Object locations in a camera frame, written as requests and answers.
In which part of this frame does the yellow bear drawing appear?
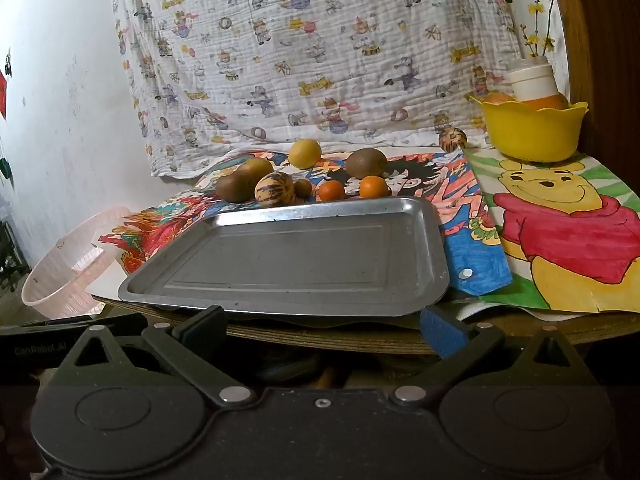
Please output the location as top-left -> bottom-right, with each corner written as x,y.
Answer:
462,147 -> 640,313

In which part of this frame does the brown wooden panel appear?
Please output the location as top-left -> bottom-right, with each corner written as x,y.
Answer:
547,0 -> 640,171

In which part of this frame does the large striped melon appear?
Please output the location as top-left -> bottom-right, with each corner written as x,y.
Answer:
254,171 -> 295,208

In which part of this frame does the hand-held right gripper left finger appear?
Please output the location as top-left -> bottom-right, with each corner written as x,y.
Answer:
56,305 -> 253,408

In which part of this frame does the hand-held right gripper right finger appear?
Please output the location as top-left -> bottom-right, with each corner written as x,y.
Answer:
390,305 -> 591,408

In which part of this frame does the small striped melon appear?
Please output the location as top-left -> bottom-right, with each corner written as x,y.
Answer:
438,127 -> 467,152

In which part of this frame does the wooden table board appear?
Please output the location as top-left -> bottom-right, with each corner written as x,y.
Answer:
92,294 -> 640,357

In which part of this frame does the brown kiwi with sticker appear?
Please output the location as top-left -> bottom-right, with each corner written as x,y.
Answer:
346,148 -> 388,180

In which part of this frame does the large brown kiwi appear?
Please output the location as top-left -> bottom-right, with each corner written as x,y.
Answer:
215,157 -> 275,202

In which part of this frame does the metal tray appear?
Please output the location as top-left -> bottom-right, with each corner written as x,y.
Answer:
117,196 -> 451,318

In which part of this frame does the yellow flower sprig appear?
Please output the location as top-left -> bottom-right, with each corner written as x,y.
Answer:
517,0 -> 558,58

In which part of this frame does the white plastic jar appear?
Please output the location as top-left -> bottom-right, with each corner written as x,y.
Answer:
505,56 -> 558,103

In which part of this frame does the pink plastic basket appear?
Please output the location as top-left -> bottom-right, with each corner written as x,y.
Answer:
21,206 -> 133,320

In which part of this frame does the red dragon drawing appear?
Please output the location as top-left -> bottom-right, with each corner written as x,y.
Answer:
100,187 -> 226,277

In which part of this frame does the small orange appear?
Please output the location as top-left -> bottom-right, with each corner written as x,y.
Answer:
359,175 -> 390,199
318,180 -> 347,203

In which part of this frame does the yellow lemon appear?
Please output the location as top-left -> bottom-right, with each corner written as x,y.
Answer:
288,139 -> 322,170

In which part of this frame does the bright orange fruit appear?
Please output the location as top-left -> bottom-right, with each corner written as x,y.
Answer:
520,94 -> 571,111

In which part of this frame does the cartoon printed blanket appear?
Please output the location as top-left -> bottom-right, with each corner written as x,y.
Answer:
107,0 -> 521,178

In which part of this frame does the colourful anime drawing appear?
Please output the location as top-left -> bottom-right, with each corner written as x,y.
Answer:
192,147 -> 513,296

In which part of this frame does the yellow plastic bowl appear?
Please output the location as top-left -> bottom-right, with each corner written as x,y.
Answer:
469,94 -> 590,163

